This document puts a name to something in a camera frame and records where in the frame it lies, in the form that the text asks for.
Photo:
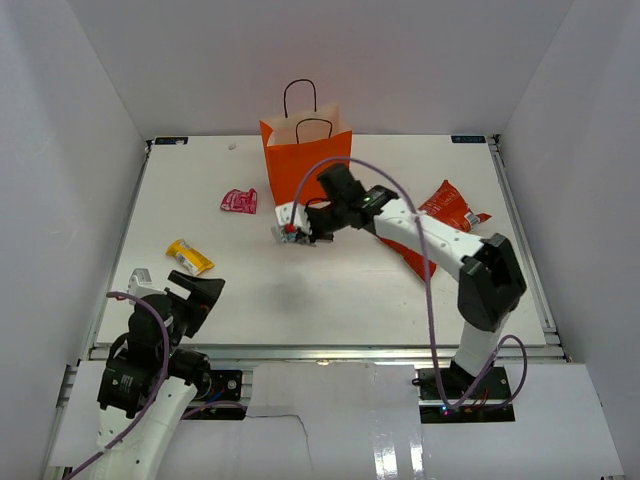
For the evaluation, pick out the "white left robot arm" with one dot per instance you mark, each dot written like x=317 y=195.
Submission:
x=149 y=380

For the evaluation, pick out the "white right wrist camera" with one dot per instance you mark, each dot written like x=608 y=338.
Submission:
x=292 y=215

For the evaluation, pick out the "silver blue snack packet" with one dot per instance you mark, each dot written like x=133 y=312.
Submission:
x=296 y=236

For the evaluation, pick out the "yellow snack bar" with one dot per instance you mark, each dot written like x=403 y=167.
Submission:
x=189 y=258

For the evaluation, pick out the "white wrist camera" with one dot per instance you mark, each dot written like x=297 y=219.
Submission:
x=140 y=283
x=292 y=215

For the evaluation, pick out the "large red chips bag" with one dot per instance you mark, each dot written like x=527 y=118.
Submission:
x=447 y=205

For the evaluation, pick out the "orange paper bag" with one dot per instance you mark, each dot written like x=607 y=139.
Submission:
x=293 y=142

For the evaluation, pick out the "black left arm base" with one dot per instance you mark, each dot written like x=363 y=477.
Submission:
x=220 y=385

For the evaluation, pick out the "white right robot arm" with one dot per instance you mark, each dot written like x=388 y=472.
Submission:
x=489 y=276

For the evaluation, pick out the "left black corner label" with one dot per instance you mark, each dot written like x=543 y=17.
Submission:
x=167 y=140

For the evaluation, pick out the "black table corner label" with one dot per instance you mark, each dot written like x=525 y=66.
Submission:
x=468 y=139

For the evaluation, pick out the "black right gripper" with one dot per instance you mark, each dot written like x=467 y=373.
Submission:
x=316 y=236

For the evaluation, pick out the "pink red snack packet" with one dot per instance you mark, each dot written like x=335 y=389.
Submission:
x=238 y=201

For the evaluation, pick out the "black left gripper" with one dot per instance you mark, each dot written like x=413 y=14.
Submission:
x=204 y=292

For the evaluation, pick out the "aluminium table edge rail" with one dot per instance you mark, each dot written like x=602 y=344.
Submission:
x=553 y=350

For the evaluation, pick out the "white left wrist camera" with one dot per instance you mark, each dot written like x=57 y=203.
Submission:
x=140 y=283

